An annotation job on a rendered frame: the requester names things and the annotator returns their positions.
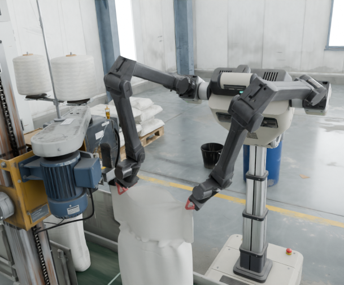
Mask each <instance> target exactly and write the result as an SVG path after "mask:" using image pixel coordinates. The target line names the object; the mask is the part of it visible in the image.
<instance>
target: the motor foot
mask: <svg viewBox="0 0 344 285"><path fill-rule="evenodd" d="M18 167H19V171H20V176H21V180H22V182H24V183H25V182H27V181H29V180H43V177H42V172H41V168H40V156H37V155H34V156H32V157H29V158H27V159H25V160H22V161H20V162H19V163H18Z"/></svg>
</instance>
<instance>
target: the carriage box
mask: <svg viewBox="0 0 344 285"><path fill-rule="evenodd" d="M42 129H43V128H38V129H35V130H32V131H30V132H27V133H24V139H25V143H26V147H27V151H28V152H27V153H24V154H22V155H20V156H17V157H15V158H13V159H10V160H5V159H0V169H3V170H6V171H10V174H11V178H12V182H13V185H12V186H10V187H5V186H3V185H0V192H4V193H5V194H7V195H8V196H9V198H10V199H11V201H12V203H13V205H14V209H15V211H14V214H13V215H11V216H9V217H8V218H6V219H4V220H3V221H6V222H8V223H10V224H13V225H15V226H18V227H20V228H22V229H24V230H26V231H28V230H30V229H31V227H33V226H35V225H36V224H38V223H40V222H41V221H42V220H44V219H46V218H47V217H49V216H51V215H52V214H51V212H50V208H49V203H48V200H47V195H46V191H45V186H44V182H43V180H29V181H27V182H25V183H24V182H22V180H21V176H20V171H19V167H18V163H19V162H20V161H22V160H25V159H27V158H29V157H32V156H34V155H35V154H34V153H33V150H32V145H31V137H32V136H34V135H35V134H36V133H38V132H39V131H41V130H42ZM46 204H47V206H48V209H49V213H48V214H46V215H45V216H43V217H42V218H40V219H39V220H37V221H35V222H34V223H33V222H32V218H31V213H32V212H34V211H36V210H37V209H39V208H41V207H42V206H44V205H46Z"/></svg>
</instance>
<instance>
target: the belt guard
mask: <svg viewBox="0 0 344 285"><path fill-rule="evenodd" d="M77 112H78V113H79V114H77ZM70 113H73V114H70ZM63 117H65V118H66V119H68V118H75V120H74V121H73V122H72V123H71V124H70V125H60V124H62V123H63V122H64V121H62V122H52V123H51V124H49V125H48V126H47V127H45V128H44V129H42V130H41V131H39V132H38V133H36V134H35V135H34V136H32V137H31V145H32V150H33V153H34V154H35V155H37V156H40V157H55V156H61V155H65V154H68V153H72V152H74V151H76V150H78V149H79V148H80V147H81V146H82V143H83V140H84V137H85V134H86V131H87V129H88V125H89V122H90V119H91V117H92V116H91V112H90V107H89V106H78V107H74V108H73V109H72V110H70V111H69V112H67V113H65V114H64V115H63Z"/></svg>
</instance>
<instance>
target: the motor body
mask: <svg viewBox="0 0 344 285"><path fill-rule="evenodd" d="M79 160H81V158H80V152H79V151H78V150H76V151H75V154H74V155H72V156H71V157H69V158H66V159H61V160H57V161H48V160H46V159H44V158H43V157H40V168H41V172H42V177H43V182H44V186H45V191H46V195H47V200H48V203H49V208H50V212H51V214H52V215H53V216H55V217H56V218H59V219H70V218H74V217H77V216H79V215H80V214H82V213H83V212H84V211H85V210H86V208H87V206H88V198H87V196H88V195H87V193H86V188H85V187H77V186H76V184H75V179H74V175H73V168H74V167H75V166H76V165H77V163H78V161H79Z"/></svg>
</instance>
